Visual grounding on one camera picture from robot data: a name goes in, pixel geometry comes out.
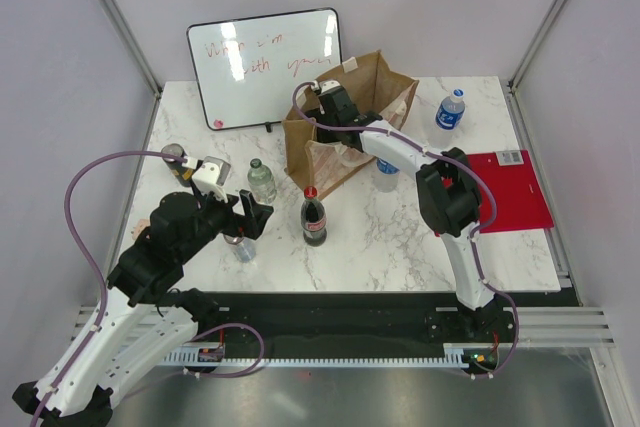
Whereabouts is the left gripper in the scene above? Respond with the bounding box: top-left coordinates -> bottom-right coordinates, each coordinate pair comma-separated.
178,185 -> 273,262

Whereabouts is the clear soda water bottle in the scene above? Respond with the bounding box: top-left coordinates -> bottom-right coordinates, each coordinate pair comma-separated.
247,158 -> 277,204

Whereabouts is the brown canvas tote bag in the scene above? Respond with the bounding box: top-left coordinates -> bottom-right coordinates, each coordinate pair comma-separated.
283,51 -> 419,199

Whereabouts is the Coca-Cola glass bottle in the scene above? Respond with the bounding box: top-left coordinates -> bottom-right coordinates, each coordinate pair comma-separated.
301,186 -> 327,247

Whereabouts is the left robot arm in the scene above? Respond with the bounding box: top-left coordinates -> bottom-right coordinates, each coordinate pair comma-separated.
13,190 -> 274,426

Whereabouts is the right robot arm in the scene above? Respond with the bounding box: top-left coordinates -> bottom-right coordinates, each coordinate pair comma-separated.
309,80 -> 504,341

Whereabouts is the silver beverage can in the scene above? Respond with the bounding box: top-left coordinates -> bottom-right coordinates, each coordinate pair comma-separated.
223,235 -> 256,263

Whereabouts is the black and yellow can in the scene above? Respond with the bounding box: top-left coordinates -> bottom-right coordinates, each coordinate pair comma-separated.
161,143 -> 193,187

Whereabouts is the blue-label water bottle near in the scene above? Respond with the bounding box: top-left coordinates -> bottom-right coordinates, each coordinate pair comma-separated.
374,158 -> 400,193

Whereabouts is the blue-label water bottle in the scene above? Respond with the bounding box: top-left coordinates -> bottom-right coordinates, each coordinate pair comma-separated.
374,158 -> 400,193
430,88 -> 466,149

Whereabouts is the white dry-erase board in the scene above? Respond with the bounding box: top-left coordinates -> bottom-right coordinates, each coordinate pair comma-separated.
186,7 -> 342,131

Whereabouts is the blue-label water bottle far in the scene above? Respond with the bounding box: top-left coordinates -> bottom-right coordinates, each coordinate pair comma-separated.
430,88 -> 466,149

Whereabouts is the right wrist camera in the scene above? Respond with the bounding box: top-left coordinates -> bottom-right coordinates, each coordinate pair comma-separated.
311,79 -> 342,95

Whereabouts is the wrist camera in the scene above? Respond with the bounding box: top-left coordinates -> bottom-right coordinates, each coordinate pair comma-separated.
311,79 -> 342,95
191,156 -> 231,203

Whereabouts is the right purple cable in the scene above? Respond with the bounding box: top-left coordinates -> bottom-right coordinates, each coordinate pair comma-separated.
292,80 -> 521,381

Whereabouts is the purple cable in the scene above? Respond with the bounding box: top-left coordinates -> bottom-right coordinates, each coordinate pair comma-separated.
29,150 -> 189,427
292,80 -> 521,381

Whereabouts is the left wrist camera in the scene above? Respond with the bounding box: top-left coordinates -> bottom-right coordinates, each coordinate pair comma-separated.
191,156 -> 231,203

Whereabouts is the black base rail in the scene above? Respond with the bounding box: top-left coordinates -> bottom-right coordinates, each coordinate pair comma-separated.
149,288 -> 519,363

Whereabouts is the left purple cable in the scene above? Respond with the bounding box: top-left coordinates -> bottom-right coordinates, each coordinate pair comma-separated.
29,150 -> 189,427

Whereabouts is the white cable duct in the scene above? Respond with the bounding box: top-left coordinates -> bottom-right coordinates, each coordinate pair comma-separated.
159,344 -> 499,369

